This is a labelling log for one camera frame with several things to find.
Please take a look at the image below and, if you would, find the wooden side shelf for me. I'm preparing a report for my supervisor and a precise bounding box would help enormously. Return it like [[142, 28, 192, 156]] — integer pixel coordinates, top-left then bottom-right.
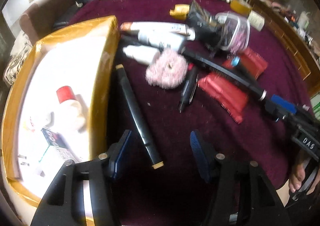
[[244, 0, 319, 96]]

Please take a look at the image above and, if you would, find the white pill bottle red label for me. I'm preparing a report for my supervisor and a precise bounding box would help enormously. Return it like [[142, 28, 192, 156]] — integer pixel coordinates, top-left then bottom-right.
[[54, 86, 86, 133]]

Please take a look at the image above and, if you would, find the white green medicine box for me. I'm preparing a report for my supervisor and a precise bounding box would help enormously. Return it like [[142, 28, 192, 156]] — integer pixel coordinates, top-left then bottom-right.
[[35, 127, 79, 165]]

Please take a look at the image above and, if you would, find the large white dropper bottle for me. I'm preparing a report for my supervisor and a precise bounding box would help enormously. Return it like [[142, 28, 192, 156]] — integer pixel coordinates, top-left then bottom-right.
[[137, 30, 187, 51]]

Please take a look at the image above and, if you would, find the white jar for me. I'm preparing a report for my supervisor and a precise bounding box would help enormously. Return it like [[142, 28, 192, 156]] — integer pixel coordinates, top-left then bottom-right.
[[248, 10, 265, 31]]

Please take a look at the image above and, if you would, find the long white orange box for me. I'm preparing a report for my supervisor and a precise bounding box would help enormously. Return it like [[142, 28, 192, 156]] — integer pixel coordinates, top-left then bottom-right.
[[119, 22, 196, 41]]

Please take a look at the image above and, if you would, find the brown armchair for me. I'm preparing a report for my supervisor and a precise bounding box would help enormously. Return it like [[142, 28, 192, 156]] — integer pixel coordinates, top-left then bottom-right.
[[19, 0, 78, 45]]

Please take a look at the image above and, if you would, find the small white dropper bottle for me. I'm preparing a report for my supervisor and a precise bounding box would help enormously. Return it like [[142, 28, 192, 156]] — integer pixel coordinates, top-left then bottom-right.
[[123, 45, 161, 65]]

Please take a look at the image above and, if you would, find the floral patterned cloth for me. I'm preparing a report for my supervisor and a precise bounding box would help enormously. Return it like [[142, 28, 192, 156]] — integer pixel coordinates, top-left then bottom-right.
[[3, 38, 33, 87]]

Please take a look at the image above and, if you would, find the person right hand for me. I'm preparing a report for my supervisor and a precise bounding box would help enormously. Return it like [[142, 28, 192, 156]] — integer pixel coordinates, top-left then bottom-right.
[[289, 153, 306, 193]]

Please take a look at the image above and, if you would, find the red snack packet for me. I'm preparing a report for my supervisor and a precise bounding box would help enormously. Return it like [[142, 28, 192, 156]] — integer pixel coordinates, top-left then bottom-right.
[[197, 73, 248, 124], [222, 48, 268, 80]]

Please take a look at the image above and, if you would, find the yellow taped foam box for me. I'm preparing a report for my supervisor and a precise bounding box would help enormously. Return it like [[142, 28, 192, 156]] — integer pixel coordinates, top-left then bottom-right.
[[1, 16, 120, 225]]

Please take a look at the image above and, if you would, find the black snack packet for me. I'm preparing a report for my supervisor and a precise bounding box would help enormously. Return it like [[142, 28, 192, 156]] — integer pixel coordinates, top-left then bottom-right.
[[186, 0, 224, 51]]

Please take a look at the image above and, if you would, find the black marker pen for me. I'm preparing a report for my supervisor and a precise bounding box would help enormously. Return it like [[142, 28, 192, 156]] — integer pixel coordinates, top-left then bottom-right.
[[116, 64, 164, 170]]

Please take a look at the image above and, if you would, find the pink plush toy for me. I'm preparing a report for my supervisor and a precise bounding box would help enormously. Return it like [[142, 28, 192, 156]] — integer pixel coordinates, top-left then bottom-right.
[[145, 49, 188, 89]]

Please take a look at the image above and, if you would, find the gold foil packet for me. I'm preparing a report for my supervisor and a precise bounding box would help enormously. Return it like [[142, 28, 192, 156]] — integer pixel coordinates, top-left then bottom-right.
[[169, 4, 190, 21]]

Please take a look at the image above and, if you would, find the clear bag of hair ties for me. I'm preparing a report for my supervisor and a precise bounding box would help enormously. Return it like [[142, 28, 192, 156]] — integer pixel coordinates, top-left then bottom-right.
[[215, 11, 250, 54]]

